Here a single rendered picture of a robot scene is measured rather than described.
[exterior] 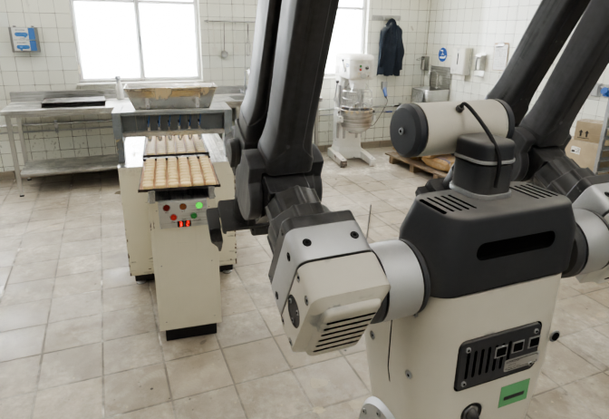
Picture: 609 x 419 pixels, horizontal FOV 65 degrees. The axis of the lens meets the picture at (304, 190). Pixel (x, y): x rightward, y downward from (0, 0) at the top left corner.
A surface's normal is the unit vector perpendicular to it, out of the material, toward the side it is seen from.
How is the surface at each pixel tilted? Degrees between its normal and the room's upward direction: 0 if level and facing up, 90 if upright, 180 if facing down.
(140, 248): 90
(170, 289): 90
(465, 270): 90
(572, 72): 91
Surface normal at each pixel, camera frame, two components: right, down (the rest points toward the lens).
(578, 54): -0.90, 0.14
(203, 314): 0.28, 0.31
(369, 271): 0.20, -0.67
